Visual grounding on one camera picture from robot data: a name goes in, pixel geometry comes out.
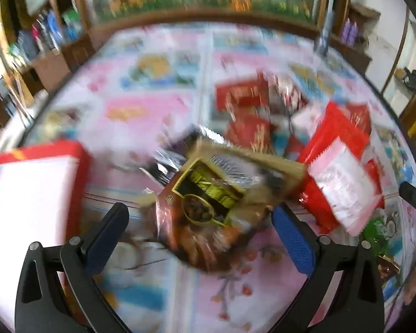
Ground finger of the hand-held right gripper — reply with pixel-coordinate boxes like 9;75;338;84
399;180;416;220

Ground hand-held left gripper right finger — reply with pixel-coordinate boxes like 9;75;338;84
271;203;387;333

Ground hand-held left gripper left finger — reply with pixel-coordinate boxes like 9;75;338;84
14;202;132;333

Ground red gift box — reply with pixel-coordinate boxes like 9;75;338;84
0;139;92;325

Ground brown gold snack packet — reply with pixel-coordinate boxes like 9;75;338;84
142;158;274;274

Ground red gold-print snack packet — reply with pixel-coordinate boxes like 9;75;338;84
225;114;277;154
215;79;270;112

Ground green snack packet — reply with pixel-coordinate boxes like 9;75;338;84
361;216;399;261

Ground tan snack packet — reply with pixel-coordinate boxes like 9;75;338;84
191;135;308;203

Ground small brown snack packet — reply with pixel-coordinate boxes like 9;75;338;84
377;253;402;286

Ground red white-label snack packet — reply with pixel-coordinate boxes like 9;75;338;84
296;101;386;236

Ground small red snack packet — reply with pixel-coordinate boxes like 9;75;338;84
346;103;372;137

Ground black silver snack packet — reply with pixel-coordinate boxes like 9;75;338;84
149;124;229;190

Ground printed fruit tablecloth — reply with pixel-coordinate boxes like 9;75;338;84
0;24;416;333

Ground dark red white snack packet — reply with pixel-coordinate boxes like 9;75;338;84
268;74;310;116

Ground purple bottles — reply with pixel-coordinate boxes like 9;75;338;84
341;18;360;45

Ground wooden corner shelf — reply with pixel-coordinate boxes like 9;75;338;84
333;3;382;74

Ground wooden side cabinet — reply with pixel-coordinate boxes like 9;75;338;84
5;35;95;112

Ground grey thermos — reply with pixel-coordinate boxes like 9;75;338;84
18;35;38;61

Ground red black thermos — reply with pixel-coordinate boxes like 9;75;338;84
31;21;48;52

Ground green plastic bag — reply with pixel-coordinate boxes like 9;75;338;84
62;9;84;42

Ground blue thermos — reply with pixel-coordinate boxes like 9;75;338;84
45;10;65;51

